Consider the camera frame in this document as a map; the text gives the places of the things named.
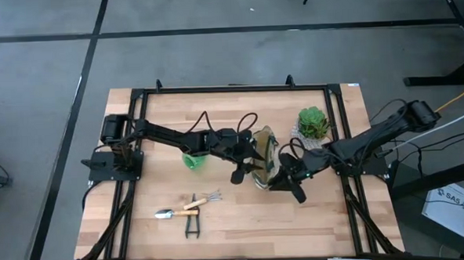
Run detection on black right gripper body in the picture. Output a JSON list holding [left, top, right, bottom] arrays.
[[279, 149, 330, 205]]

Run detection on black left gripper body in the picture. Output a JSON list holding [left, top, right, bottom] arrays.
[[207, 127, 257, 186]]

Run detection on beige green gardening bag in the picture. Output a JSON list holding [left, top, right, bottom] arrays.
[[248, 123, 282, 192]]

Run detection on green plastic spray bottle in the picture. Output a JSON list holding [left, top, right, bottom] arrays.
[[181, 150, 209, 172]]

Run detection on wooden-handled metal hand rake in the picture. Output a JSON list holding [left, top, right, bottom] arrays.
[[182, 189, 223, 211]]

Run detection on wooden-handled metal hand trowel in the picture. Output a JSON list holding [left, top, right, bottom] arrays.
[[154, 208, 201, 221]]

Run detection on dark green pruning shears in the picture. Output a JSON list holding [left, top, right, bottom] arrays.
[[182, 193, 202, 240]]

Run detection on white triangle-patterned plant pot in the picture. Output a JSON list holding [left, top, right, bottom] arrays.
[[289, 117, 328, 152]]

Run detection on black side stand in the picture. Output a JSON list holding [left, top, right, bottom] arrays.
[[388, 157, 464, 260]]

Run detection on white SAS printed box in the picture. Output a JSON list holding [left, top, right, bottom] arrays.
[[419, 182, 464, 241]]

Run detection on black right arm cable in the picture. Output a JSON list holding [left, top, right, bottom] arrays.
[[276, 136, 310, 162]]

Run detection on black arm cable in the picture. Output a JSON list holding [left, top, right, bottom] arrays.
[[276, 136, 310, 162], [183, 108, 259, 138]]

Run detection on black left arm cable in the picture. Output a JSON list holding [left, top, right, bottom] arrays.
[[183, 108, 259, 138]]

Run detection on black aluminium table frame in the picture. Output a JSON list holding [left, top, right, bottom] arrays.
[[67, 68, 405, 260]]

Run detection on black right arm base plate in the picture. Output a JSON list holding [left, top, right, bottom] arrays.
[[332, 153, 389, 177]]

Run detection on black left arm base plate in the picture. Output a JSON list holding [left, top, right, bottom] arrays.
[[80, 149, 146, 183]]

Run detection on white cable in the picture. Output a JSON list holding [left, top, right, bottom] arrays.
[[387, 104, 464, 150]]

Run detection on black desk leg frame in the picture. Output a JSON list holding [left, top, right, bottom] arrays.
[[401, 0, 464, 88]]

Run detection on yellow cable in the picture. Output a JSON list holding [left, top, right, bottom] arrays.
[[433, 81, 464, 114]]

